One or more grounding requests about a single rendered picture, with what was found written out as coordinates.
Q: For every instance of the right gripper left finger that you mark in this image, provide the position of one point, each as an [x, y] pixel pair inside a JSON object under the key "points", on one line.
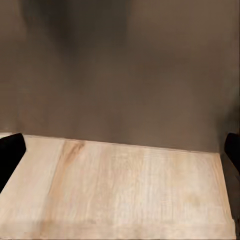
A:
{"points": [[12, 150]]}

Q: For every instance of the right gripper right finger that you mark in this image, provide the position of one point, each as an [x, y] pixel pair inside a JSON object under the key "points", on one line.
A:
{"points": [[232, 149]]}

